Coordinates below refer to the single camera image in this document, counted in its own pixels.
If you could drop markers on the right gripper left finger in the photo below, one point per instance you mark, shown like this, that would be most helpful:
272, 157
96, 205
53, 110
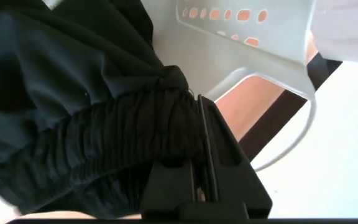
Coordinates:
169, 193

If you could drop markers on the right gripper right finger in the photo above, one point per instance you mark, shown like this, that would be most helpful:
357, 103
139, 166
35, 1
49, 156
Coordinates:
241, 193

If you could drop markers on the black garment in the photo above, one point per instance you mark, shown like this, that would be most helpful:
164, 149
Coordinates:
73, 124

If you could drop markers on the white laundry basket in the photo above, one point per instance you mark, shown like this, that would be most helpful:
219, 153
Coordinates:
259, 46

